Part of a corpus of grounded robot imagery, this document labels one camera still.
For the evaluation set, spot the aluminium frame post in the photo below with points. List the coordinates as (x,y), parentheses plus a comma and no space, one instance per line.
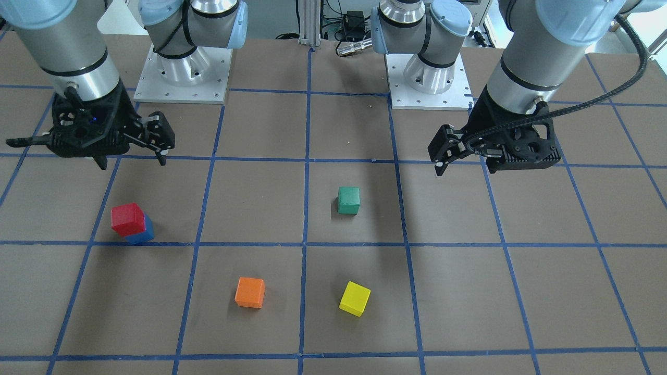
(310,21)

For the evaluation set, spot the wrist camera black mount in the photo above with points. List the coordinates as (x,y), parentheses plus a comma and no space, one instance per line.
(86,128)
(525,147)

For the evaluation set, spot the green wooden block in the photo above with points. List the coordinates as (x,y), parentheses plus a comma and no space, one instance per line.
(348,200)

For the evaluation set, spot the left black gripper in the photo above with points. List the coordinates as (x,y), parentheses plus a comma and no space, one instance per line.
(485,115)

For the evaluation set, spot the orange wooden block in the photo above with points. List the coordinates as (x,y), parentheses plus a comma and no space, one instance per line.
(250,292)

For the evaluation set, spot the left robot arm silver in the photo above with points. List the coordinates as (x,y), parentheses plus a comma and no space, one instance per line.
(510,125)

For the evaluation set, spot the yellow wooden block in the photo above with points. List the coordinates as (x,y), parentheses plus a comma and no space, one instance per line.
(354,299)

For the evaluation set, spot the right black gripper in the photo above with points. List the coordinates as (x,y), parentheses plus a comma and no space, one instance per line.
(123,110)

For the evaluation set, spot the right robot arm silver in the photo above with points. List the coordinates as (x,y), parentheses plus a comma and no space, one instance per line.
(64,40)

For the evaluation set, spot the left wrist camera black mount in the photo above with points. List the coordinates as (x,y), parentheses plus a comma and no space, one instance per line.
(525,147)

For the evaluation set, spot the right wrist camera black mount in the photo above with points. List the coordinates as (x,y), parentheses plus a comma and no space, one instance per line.
(86,128)

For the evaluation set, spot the red wooden block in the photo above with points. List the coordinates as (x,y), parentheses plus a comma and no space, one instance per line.
(127,219)

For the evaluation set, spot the blue wooden block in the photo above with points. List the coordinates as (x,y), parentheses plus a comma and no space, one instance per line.
(145,233)

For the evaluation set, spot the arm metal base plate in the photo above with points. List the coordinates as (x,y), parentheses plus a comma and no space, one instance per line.
(200,78)
(430,86)

